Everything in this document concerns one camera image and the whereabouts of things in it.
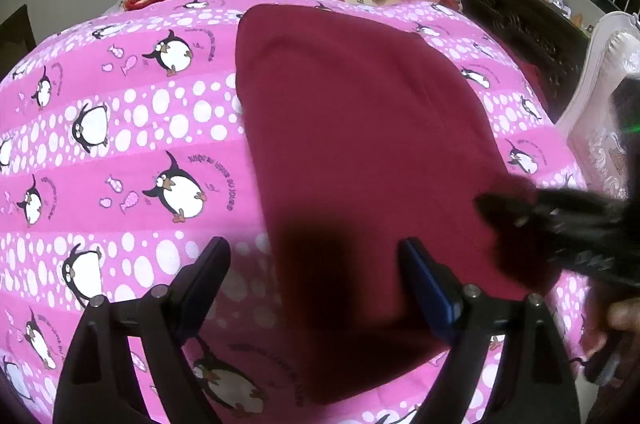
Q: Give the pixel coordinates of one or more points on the pink penguin bedsheet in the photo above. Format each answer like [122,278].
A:
[125,129]

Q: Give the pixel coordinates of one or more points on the dark wooden headboard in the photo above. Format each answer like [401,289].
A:
[510,24]

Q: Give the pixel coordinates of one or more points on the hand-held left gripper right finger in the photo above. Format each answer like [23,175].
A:
[425,284]

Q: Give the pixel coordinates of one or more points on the person's right hand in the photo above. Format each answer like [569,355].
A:
[620,321]

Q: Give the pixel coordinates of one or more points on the white ornate chair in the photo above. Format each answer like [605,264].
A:
[600,69]

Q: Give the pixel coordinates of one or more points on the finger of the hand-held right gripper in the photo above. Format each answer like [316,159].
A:
[530,206]
[560,249]

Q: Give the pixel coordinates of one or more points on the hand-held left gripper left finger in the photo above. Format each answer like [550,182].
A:
[202,289]

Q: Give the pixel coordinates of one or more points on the maroon garment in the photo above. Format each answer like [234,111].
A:
[350,104]

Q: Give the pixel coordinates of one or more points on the dark wooden cabinet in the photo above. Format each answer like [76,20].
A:
[17,34]

